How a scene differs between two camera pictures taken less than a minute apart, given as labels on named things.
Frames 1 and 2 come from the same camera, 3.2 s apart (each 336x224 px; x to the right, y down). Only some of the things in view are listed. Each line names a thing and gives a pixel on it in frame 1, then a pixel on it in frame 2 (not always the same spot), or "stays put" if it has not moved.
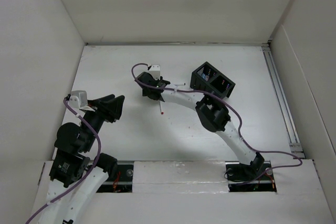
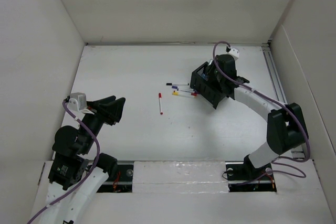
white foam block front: [178, 177] stays put
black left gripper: [104, 111] stays put
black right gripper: [151, 87] → [217, 77]
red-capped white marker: [160, 105] stays put
